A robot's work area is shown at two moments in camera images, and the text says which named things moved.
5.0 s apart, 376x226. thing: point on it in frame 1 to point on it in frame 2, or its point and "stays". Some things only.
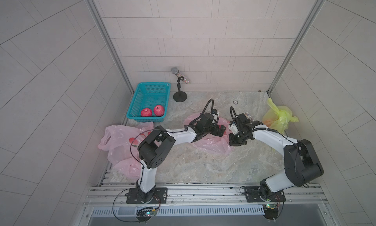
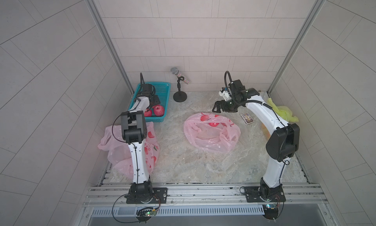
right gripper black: [232, 142] to [224, 107]
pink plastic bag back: [215, 144] stays
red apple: [146, 112] stays
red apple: [158, 110] stays
